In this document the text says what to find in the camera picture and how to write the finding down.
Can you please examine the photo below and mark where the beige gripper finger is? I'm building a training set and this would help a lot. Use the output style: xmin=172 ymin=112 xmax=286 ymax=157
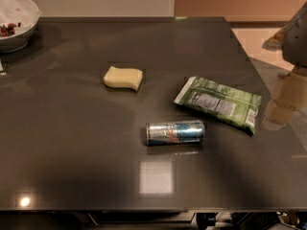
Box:
xmin=264 ymin=68 xmax=307 ymax=126

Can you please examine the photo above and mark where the silver blue redbull can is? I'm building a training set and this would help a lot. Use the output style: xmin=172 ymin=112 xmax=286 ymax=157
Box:
xmin=146 ymin=120 xmax=205 ymax=146

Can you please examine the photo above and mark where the green chip bag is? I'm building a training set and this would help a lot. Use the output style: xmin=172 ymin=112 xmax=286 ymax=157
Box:
xmin=174 ymin=77 xmax=262 ymax=135

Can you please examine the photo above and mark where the yellow sponge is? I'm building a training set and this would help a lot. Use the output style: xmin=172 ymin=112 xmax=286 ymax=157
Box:
xmin=103 ymin=66 xmax=143 ymax=91

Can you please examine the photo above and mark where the white bowl with food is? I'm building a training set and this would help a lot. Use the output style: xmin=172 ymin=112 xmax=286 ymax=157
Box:
xmin=0 ymin=0 xmax=41 ymax=53

